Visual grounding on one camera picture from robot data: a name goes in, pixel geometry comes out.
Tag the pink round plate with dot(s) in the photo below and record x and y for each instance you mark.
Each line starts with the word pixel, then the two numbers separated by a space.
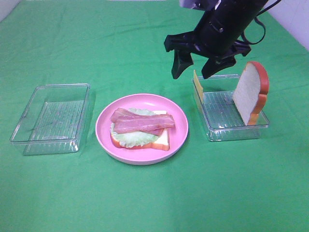
pixel 144 156

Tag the toy bacon strip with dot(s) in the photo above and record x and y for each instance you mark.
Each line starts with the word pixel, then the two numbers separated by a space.
pixel 123 112
pixel 126 124

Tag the clear left plastic tray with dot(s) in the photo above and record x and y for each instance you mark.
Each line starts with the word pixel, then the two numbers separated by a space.
pixel 53 121

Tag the toy bread slice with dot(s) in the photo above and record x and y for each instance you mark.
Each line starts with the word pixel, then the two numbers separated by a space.
pixel 250 95
pixel 162 143

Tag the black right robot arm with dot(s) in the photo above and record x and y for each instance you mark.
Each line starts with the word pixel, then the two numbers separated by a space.
pixel 215 37

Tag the toy lettuce leaf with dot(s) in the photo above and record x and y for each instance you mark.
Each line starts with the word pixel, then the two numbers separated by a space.
pixel 136 138

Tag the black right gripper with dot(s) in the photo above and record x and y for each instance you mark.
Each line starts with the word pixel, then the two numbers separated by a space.
pixel 186 43

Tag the clear plastic tray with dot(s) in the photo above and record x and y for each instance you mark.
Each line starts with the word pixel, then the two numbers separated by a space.
pixel 53 121
pixel 219 115

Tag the clear right plastic tray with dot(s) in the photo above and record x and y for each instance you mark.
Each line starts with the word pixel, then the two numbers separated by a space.
pixel 219 115

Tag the yellow toy cheese slice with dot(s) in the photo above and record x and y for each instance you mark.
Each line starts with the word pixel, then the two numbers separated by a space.
pixel 198 86

